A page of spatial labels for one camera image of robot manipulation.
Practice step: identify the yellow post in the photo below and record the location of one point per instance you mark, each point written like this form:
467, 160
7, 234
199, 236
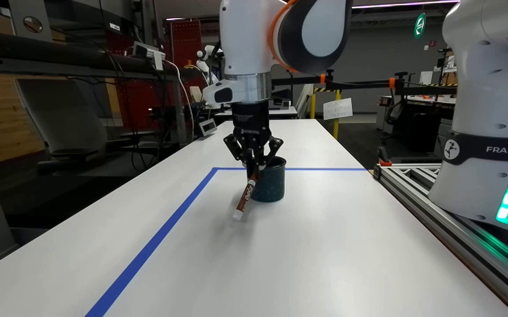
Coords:
335, 125

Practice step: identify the dark green mug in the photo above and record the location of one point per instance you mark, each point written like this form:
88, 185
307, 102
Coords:
271, 185

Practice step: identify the dark metal shelf rack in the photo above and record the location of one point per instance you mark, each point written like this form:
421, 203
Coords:
60, 55

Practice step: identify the black camera mount rod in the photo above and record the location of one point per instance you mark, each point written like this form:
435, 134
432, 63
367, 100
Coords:
360, 85

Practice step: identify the aluminium rail base frame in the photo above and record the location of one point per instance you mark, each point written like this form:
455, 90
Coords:
441, 204

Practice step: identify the small grey device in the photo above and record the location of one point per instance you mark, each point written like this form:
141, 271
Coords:
206, 127

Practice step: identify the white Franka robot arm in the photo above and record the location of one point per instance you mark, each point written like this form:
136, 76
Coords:
488, 88

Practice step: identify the grey chair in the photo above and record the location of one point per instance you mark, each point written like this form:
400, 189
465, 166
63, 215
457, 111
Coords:
65, 116

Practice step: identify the orange sharpie marker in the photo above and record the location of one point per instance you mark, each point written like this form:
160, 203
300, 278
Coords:
243, 199

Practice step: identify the green lit sign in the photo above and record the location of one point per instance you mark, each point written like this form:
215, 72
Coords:
420, 25

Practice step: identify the white paper sign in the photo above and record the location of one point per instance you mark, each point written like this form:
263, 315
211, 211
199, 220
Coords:
337, 109

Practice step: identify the wooden panel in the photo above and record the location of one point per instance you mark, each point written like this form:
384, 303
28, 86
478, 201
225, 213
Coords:
0, 116

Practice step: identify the blue tape line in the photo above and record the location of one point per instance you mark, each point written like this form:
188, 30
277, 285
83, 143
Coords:
166, 229

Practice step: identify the red cabinet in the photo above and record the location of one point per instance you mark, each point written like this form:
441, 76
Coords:
141, 88

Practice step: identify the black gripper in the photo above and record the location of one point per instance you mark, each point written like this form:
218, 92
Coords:
248, 120

